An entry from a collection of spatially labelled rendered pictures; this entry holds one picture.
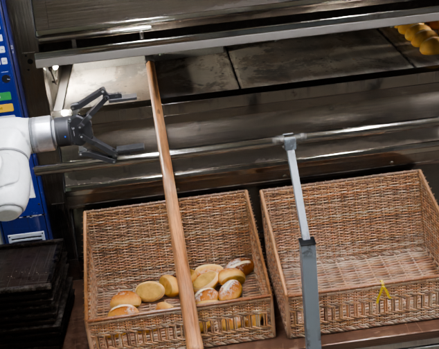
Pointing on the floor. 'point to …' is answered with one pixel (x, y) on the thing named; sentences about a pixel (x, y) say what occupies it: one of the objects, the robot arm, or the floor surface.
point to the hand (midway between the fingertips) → (136, 122)
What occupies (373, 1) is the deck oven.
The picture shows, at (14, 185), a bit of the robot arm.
